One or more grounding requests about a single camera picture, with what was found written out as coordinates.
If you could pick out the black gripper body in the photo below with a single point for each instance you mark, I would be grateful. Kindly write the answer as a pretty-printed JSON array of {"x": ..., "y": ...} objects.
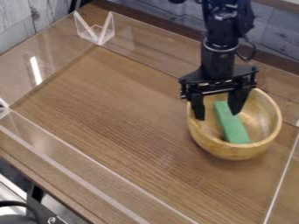
[{"x": 217, "y": 75}]

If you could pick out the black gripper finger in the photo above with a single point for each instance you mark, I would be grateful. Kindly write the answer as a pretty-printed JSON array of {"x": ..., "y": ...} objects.
[
  {"x": 197, "y": 106},
  {"x": 237, "y": 97}
]

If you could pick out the green rectangular stick block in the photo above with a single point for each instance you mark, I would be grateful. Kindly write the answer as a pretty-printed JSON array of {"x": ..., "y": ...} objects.
[{"x": 232, "y": 127}]

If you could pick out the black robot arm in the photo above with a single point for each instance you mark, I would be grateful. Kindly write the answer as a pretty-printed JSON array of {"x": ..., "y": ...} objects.
[{"x": 228, "y": 21}]

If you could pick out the round wooden bowl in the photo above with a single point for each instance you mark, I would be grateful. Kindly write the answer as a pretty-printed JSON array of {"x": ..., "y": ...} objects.
[{"x": 261, "y": 118}]

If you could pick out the clear acrylic tray wall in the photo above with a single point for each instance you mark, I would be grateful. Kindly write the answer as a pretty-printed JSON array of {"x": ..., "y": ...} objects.
[{"x": 93, "y": 127}]

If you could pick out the clear acrylic corner bracket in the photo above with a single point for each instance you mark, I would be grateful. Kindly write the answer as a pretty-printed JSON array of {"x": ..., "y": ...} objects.
[{"x": 96, "y": 34}]

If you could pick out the black metal table frame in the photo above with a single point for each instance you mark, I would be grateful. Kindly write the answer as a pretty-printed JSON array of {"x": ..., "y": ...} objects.
[{"x": 45, "y": 216}]

